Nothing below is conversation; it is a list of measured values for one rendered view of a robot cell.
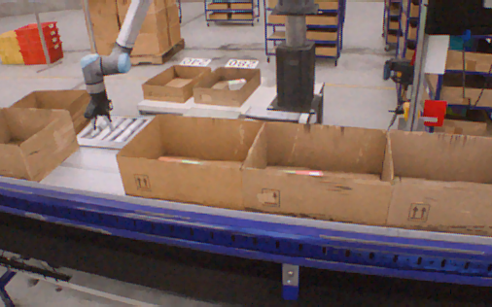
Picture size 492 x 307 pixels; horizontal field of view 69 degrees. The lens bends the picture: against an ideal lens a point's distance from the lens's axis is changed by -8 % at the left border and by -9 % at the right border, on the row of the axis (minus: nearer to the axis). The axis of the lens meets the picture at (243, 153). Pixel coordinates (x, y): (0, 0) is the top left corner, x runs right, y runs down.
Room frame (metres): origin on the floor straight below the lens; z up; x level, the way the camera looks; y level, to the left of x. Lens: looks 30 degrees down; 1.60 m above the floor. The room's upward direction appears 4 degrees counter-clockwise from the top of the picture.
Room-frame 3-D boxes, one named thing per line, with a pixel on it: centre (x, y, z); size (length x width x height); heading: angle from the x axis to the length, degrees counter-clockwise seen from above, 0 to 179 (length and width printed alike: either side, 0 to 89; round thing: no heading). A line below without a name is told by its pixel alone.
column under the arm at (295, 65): (1.98, -0.31, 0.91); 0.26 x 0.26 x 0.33; 69
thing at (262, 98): (2.21, 0.03, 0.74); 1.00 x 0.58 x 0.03; 69
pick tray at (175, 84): (2.31, 0.37, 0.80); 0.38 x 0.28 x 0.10; 156
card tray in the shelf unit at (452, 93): (2.05, -1.33, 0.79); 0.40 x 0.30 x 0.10; 164
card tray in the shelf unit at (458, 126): (2.05, -1.33, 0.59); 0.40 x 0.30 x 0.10; 161
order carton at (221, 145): (1.07, 0.15, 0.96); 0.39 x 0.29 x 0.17; 73
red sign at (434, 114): (1.55, -0.86, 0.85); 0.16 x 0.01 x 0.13; 73
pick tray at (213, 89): (2.19, 0.06, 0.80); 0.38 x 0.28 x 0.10; 158
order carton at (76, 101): (1.88, 1.03, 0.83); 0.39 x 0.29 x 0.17; 78
